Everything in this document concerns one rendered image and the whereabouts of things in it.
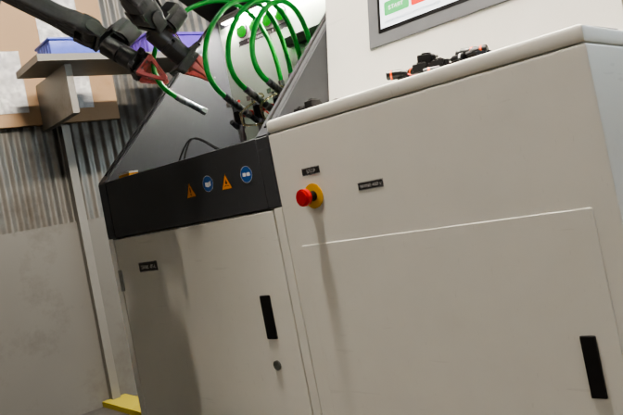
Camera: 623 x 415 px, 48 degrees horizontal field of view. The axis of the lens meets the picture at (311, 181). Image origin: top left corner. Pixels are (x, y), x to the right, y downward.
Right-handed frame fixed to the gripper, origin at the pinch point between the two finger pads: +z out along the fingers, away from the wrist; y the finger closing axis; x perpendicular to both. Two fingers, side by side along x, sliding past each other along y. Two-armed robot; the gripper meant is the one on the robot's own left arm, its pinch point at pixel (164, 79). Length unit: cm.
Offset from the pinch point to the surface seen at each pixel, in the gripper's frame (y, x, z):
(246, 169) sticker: -31, 17, 38
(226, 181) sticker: -25.0, 20.5, 34.7
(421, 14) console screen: -46, -29, 54
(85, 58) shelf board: 105, -19, -70
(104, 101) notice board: 158, -18, -73
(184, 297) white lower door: -2, 47, 38
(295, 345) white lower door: -25, 44, 68
